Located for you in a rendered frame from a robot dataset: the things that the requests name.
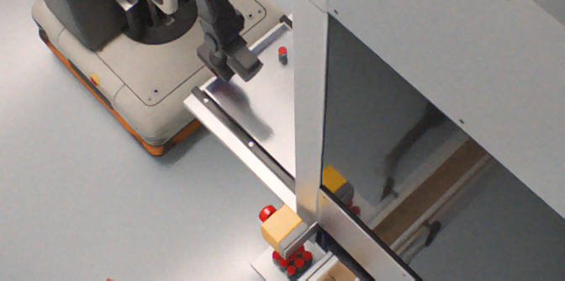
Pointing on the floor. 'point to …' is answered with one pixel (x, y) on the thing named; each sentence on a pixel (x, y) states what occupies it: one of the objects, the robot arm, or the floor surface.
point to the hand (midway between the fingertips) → (219, 71)
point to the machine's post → (309, 84)
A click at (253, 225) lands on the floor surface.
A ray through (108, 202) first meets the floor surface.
